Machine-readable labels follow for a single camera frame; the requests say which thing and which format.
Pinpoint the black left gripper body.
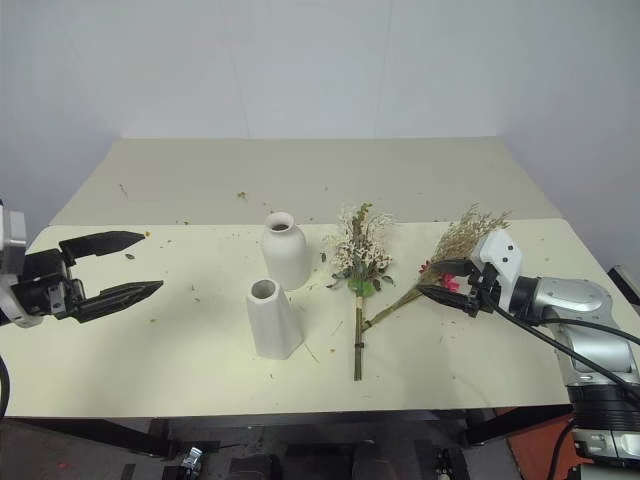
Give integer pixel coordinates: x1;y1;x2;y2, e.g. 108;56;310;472
10;248;87;321

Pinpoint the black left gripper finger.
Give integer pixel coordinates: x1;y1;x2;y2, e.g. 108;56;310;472
58;230;147;267
74;280;165;324

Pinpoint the white tapered square vase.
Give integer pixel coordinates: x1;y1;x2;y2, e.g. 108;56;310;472
244;278;306;361

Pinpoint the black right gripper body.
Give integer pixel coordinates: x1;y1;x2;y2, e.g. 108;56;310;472
467;263;502;318

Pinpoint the black table frame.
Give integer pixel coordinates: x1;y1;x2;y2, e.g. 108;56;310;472
0;405;576;460

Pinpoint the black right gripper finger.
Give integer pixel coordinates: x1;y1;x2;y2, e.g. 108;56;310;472
430;258;474;277
417;284;474;316

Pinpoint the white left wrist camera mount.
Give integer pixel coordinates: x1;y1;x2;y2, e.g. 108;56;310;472
0;199;39;329

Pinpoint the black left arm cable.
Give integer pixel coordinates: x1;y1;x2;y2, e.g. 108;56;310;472
0;353;12;420

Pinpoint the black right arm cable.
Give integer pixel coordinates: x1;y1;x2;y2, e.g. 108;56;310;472
492;305;640;399

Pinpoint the orange floor mat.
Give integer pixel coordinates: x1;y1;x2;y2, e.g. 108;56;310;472
503;407;581;480

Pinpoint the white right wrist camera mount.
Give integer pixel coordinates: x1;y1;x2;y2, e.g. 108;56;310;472
473;229;524;312

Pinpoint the beige dried grass bouquet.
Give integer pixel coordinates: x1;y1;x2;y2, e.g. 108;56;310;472
361;202;513;337

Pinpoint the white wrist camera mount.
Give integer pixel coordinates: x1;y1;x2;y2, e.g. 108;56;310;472
473;229;524;312
0;199;39;329

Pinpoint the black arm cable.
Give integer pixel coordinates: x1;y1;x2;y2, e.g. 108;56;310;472
0;353;12;420
492;305;640;399

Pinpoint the white round bottle vase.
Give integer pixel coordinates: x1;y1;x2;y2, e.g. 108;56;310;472
260;211;309;292

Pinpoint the white and green dried bouquet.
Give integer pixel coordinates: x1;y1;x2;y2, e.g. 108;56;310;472
321;201;397;383

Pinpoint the silver caster wheel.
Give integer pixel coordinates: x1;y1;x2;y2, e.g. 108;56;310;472
433;449;454;479
181;446;205;476

